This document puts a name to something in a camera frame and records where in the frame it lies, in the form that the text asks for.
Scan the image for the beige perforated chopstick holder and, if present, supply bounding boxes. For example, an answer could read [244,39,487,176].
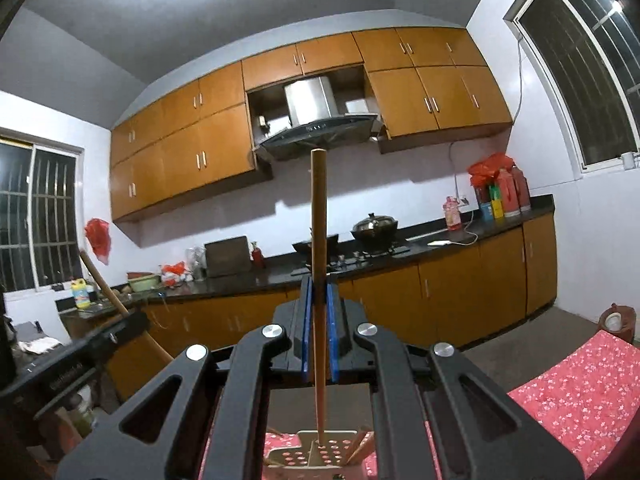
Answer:
[262,427,376,480]

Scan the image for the steel range hood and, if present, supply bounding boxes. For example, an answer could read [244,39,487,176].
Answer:
[259,76,384,162]

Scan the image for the dark cutting board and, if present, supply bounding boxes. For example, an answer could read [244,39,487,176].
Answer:
[204,236,251,277]

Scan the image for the brown chair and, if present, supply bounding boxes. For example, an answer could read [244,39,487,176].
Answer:
[597,302,637,344]

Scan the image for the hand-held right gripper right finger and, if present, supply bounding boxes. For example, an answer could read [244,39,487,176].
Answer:
[326,280,586,480]

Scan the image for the clear plastic bag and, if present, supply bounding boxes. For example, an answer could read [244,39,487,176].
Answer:
[186,246,207,281]

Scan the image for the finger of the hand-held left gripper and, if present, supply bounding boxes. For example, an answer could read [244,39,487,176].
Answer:
[0,310,151,421]

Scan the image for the green basin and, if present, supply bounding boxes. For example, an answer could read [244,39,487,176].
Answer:
[127,272,162,294]

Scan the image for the red and white bag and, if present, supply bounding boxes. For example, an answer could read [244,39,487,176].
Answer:
[160,262,189,286]

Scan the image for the red floral tablecloth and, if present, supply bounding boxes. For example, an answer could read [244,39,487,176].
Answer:
[197,332,640,480]

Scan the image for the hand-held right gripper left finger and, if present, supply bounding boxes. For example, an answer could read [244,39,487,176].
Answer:
[55,276,315,480]

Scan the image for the wok with metal lid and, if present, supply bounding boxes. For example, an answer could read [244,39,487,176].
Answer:
[350,212,401,244]

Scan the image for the gas stove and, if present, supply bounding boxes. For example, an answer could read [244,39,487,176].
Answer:
[290,244,412,277]

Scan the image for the black wok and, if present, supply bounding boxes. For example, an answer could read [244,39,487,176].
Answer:
[291,232,341,257]

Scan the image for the yellow and blue jug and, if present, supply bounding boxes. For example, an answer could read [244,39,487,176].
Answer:
[70,278,96,310]

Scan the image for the orange upper kitchen cabinets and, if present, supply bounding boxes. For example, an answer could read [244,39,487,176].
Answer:
[109,26,514,224]

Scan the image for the orange kitchen cabinets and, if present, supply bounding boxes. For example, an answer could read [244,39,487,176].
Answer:
[65,210,558,403]
[109,26,514,224]

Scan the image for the black kitchen countertop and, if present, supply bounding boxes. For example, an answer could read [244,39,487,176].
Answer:
[60,194,555,318]

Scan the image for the orange lower kitchen cabinets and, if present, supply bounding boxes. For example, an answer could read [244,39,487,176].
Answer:
[65,210,558,403]

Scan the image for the long bamboo chopstick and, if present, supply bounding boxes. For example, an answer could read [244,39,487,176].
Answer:
[348,428,369,462]
[79,249,174,362]
[310,148,331,457]
[356,432,376,464]

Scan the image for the hanging red plastic bag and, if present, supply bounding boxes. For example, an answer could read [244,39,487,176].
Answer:
[84,218,111,265]

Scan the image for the barred window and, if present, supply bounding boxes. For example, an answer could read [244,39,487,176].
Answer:
[504,0,640,175]
[0,129,84,294]

